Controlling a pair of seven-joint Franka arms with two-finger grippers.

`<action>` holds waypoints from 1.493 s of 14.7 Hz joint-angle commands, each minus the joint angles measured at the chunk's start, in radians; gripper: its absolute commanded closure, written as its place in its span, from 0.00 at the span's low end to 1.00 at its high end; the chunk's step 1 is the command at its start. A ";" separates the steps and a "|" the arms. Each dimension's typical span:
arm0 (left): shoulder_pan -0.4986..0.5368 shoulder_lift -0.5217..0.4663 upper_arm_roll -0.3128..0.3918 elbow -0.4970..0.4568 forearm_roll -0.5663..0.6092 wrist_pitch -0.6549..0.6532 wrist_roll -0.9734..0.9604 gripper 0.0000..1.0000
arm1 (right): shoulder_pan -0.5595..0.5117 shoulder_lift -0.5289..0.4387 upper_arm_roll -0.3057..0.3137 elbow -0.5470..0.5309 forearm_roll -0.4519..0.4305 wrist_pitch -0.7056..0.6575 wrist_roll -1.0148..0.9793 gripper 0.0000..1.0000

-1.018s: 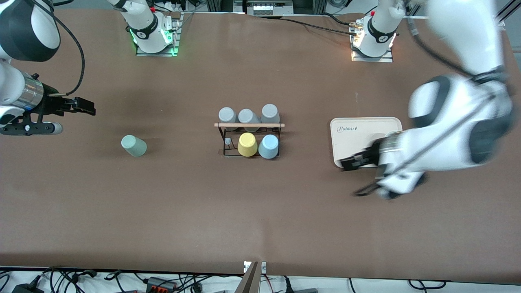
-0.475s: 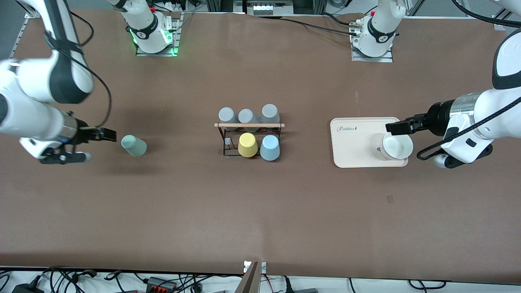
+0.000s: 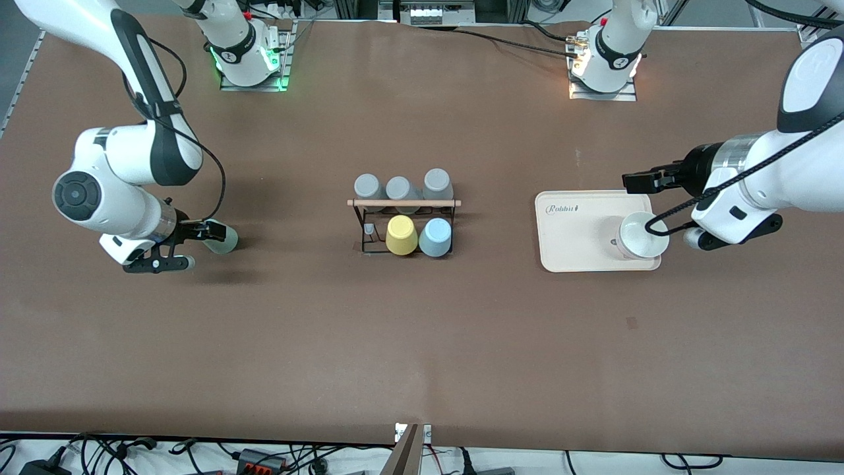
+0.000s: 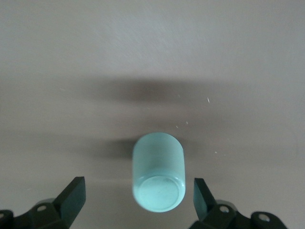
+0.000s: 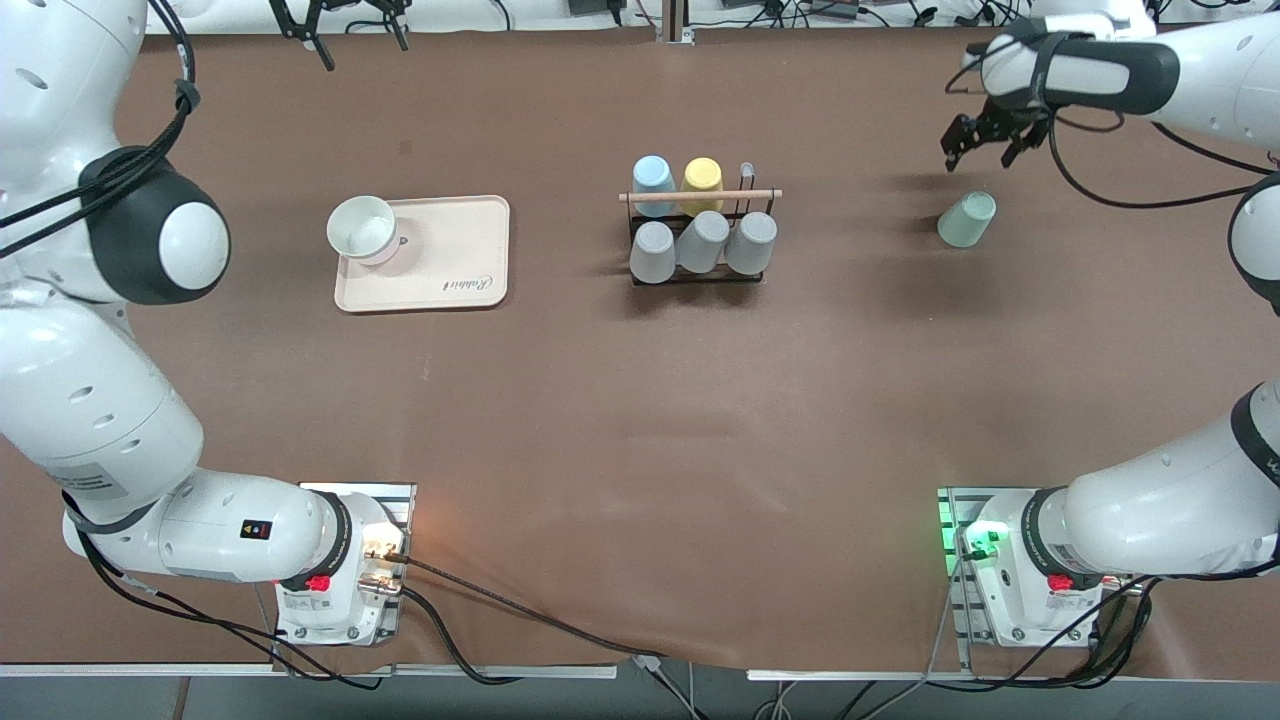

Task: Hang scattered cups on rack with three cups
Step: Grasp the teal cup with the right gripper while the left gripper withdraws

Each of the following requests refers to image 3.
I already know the pale green plastic cup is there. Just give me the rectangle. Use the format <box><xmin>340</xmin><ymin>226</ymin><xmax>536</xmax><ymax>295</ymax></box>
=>
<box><xmin>201</xmin><ymin>224</ymin><xmax>239</xmax><ymax>255</ymax></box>

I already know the light blue plastic cup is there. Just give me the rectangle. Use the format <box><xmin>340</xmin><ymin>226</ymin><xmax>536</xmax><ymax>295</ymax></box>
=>
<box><xmin>419</xmin><ymin>218</ymin><xmax>454</xmax><ymax>258</ymax></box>

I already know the white plastic cup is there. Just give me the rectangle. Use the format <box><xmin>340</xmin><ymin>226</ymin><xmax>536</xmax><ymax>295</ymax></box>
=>
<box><xmin>617</xmin><ymin>211</ymin><xmax>671</xmax><ymax>261</ymax></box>

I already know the cream plastic tray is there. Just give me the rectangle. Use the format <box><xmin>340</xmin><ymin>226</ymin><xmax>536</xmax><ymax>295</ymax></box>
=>
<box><xmin>535</xmin><ymin>190</ymin><xmax>662</xmax><ymax>273</ymax></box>

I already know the grey plastic cup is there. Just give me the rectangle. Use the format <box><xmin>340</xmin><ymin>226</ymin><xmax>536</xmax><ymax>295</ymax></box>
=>
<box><xmin>386</xmin><ymin>176</ymin><xmax>423</xmax><ymax>214</ymax></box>
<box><xmin>354</xmin><ymin>174</ymin><xmax>387</xmax><ymax>212</ymax></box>
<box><xmin>422</xmin><ymin>169</ymin><xmax>455</xmax><ymax>211</ymax></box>

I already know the yellow plastic cup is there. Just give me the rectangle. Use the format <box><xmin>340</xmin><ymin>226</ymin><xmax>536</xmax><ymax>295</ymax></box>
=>
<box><xmin>386</xmin><ymin>215</ymin><xmax>420</xmax><ymax>257</ymax></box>

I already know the red black connector block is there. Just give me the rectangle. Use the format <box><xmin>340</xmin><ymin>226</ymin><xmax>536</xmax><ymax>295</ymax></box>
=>
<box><xmin>236</xmin><ymin>448</ymin><xmax>289</xmax><ymax>474</ymax></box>

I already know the white power strip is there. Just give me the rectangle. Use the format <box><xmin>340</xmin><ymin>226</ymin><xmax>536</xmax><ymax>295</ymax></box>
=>
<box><xmin>398</xmin><ymin>0</ymin><xmax>477</xmax><ymax>26</ymax></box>

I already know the black power adapter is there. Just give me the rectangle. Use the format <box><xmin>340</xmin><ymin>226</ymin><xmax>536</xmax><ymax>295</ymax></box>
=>
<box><xmin>18</xmin><ymin>455</ymin><xmax>72</xmax><ymax>475</ymax></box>

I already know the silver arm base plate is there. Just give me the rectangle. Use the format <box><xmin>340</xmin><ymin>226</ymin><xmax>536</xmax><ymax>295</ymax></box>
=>
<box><xmin>220</xmin><ymin>18</ymin><xmax>292</xmax><ymax>92</ymax></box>
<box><xmin>568</xmin><ymin>71</ymin><xmax>638</xmax><ymax>102</ymax></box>

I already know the short black table cable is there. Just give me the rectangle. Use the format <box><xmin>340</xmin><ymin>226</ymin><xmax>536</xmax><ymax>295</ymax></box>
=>
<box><xmin>524</xmin><ymin>21</ymin><xmax>584</xmax><ymax>44</ymax></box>

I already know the black wire cup rack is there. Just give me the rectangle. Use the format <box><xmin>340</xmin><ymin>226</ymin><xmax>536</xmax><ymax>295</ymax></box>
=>
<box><xmin>347</xmin><ymin>197</ymin><xmax>462</xmax><ymax>255</ymax></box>

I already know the long black table cable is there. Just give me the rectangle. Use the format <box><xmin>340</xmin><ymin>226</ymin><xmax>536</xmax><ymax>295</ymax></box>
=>
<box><xmin>422</xmin><ymin>23</ymin><xmax>581</xmax><ymax>59</ymax></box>

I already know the tangled black floor cable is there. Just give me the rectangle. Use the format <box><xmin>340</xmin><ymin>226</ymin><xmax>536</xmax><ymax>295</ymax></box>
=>
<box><xmin>69</xmin><ymin>432</ymin><xmax>160</xmax><ymax>464</ymax></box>

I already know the looped black floor cable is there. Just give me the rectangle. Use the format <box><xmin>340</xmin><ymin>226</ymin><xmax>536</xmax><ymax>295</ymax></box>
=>
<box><xmin>661</xmin><ymin>452</ymin><xmax>724</xmax><ymax>470</ymax></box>

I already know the brown stand post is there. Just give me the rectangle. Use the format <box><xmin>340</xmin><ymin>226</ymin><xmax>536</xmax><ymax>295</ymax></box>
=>
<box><xmin>380</xmin><ymin>424</ymin><xmax>423</xmax><ymax>475</ymax></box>

